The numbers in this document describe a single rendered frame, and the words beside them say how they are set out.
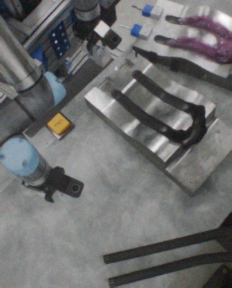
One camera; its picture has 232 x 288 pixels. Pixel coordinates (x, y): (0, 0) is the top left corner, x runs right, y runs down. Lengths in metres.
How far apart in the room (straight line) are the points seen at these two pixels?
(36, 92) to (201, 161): 0.62
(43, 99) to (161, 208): 0.58
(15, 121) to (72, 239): 0.53
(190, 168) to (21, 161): 0.61
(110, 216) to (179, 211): 0.23
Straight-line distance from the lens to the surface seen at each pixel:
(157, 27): 1.42
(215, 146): 1.20
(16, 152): 0.75
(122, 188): 1.20
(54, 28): 1.40
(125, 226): 1.18
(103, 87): 1.27
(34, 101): 0.81
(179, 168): 1.16
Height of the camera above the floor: 1.97
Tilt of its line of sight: 69 degrees down
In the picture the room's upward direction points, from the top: 12 degrees counter-clockwise
